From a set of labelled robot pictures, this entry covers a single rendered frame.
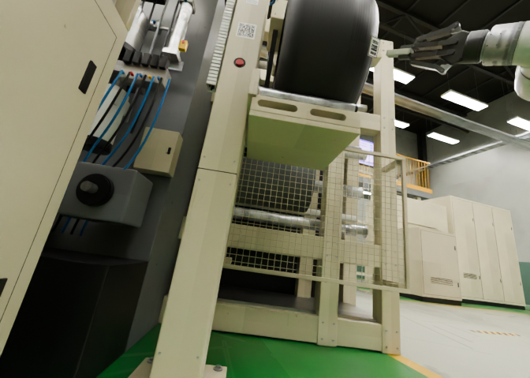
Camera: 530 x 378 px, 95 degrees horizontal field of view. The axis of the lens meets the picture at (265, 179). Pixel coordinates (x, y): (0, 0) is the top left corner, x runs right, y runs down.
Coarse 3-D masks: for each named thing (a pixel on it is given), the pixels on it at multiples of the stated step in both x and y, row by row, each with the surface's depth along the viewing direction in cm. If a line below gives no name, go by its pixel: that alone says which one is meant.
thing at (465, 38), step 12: (456, 36) 63; (468, 36) 60; (480, 36) 58; (444, 48) 65; (456, 48) 64; (468, 48) 60; (480, 48) 59; (444, 60) 66; (456, 60) 64; (468, 60) 62
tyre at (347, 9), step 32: (288, 0) 90; (320, 0) 76; (352, 0) 78; (288, 32) 79; (320, 32) 76; (352, 32) 76; (288, 64) 81; (320, 64) 79; (352, 64) 79; (320, 96) 84; (352, 96) 84
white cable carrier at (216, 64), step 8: (232, 0) 102; (232, 8) 101; (224, 16) 100; (232, 16) 102; (224, 24) 98; (224, 32) 97; (224, 40) 96; (216, 48) 95; (224, 48) 96; (216, 56) 94; (216, 64) 92; (216, 72) 91; (208, 80) 90; (216, 80) 91; (208, 88) 93
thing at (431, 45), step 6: (432, 42) 67; (438, 42) 66; (444, 42) 65; (450, 42) 64; (456, 42) 63; (414, 48) 71; (420, 48) 70; (426, 48) 69; (432, 48) 68; (438, 48) 68
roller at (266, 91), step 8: (264, 88) 81; (272, 96) 81; (280, 96) 81; (288, 96) 81; (296, 96) 81; (304, 96) 82; (312, 96) 82; (320, 104) 82; (328, 104) 82; (336, 104) 82; (344, 104) 82; (352, 104) 83
